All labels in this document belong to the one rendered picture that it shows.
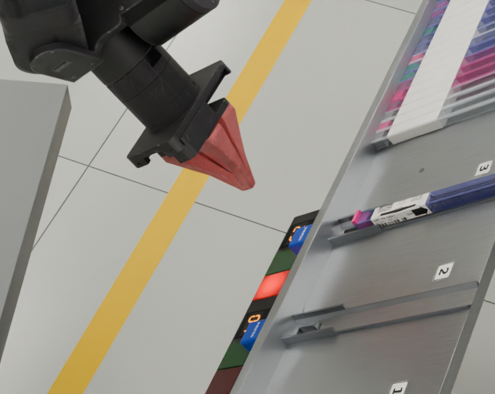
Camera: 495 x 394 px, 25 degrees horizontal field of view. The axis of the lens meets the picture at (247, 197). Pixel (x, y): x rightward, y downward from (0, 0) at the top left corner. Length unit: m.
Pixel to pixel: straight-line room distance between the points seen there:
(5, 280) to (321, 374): 0.39
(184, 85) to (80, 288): 0.95
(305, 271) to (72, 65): 0.26
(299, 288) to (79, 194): 1.05
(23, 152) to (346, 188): 0.39
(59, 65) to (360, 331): 0.31
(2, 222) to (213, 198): 0.81
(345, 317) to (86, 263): 1.02
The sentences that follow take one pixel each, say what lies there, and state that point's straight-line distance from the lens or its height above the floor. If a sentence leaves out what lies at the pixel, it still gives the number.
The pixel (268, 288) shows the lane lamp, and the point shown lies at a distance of 1.05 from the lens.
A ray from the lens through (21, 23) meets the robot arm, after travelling 0.84.
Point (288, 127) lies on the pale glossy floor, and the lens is 2.06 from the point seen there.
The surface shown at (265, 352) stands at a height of 0.73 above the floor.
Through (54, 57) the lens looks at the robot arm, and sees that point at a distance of 0.87.
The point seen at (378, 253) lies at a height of 0.77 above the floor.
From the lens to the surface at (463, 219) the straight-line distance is 0.90.
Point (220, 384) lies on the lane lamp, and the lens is 1.00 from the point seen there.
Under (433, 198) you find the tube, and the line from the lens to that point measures 0.93.
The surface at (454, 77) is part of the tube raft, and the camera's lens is 1.06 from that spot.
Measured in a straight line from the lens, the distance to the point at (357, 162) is 1.05.
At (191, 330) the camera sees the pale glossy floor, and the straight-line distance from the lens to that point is 1.80.
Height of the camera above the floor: 1.53
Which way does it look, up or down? 51 degrees down
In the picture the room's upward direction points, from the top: straight up
